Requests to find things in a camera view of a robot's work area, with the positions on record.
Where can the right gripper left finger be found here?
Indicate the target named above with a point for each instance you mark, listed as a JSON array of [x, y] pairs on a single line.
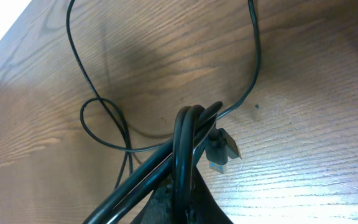
[[158, 209]]

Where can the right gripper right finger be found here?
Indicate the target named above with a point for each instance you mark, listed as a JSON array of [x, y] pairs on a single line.
[[200, 206]]

